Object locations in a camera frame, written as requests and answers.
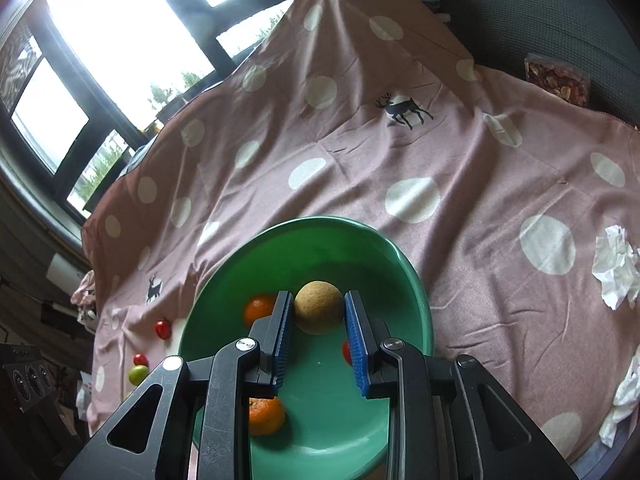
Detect orange mandarin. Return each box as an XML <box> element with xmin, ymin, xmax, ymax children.
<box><xmin>243</xmin><ymin>295</ymin><xmax>277</xmax><ymax>328</ymax></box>
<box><xmin>249</xmin><ymin>396</ymin><xmax>287</xmax><ymax>437</ymax></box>

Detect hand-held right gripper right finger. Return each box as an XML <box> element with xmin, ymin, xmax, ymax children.
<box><xmin>344</xmin><ymin>290</ymin><xmax>581</xmax><ymax>480</ymax></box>

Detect black window frame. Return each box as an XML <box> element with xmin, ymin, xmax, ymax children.
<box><xmin>0</xmin><ymin>0</ymin><xmax>307</xmax><ymax>223</ymax></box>

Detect clear snack bag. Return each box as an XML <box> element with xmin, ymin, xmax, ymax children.
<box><xmin>524</xmin><ymin>54</ymin><xmax>592</xmax><ymax>107</ymax></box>

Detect pink polka dot cloth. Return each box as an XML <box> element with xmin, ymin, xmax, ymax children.
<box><xmin>82</xmin><ymin>0</ymin><xmax>640</xmax><ymax>466</ymax></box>

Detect white board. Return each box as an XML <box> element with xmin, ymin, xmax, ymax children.
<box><xmin>46</xmin><ymin>254</ymin><xmax>84</xmax><ymax>292</ymax></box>

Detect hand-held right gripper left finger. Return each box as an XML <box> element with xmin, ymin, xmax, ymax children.
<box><xmin>59</xmin><ymin>290</ymin><xmax>294</xmax><ymax>480</ymax></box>

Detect pink clothes pile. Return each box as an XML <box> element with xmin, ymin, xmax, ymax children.
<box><xmin>71</xmin><ymin>271</ymin><xmax>99</xmax><ymax>307</ymax></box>

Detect crumpled white tissue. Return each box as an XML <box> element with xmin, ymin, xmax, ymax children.
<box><xmin>599</xmin><ymin>354</ymin><xmax>640</xmax><ymax>447</ymax></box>
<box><xmin>592</xmin><ymin>225</ymin><xmax>640</xmax><ymax>310</ymax></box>

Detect green plastic bowl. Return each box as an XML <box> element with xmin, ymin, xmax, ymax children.
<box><xmin>178</xmin><ymin>216</ymin><xmax>433</xmax><ymax>468</ymax></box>

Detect dark green seat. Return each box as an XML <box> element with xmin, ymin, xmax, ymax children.
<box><xmin>440</xmin><ymin>0</ymin><xmax>640</xmax><ymax>127</ymax></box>

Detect tan round pear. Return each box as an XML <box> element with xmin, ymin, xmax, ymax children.
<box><xmin>294</xmin><ymin>280</ymin><xmax>346</xmax><ymax>335</ymax></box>

